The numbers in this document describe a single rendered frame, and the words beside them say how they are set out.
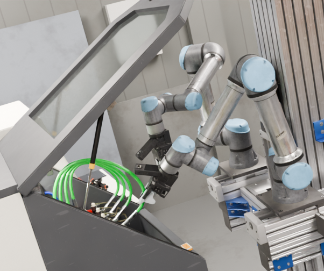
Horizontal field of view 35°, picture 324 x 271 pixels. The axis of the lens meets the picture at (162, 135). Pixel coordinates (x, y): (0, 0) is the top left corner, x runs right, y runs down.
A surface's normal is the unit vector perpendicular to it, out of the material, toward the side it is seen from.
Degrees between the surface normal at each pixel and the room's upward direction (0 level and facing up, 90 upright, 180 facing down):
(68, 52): 82
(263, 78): 83
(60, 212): 90
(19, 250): 90
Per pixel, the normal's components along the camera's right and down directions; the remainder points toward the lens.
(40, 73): 0.21, 0.09
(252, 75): 0.00, 0.16
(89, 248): 0.39, 0.18
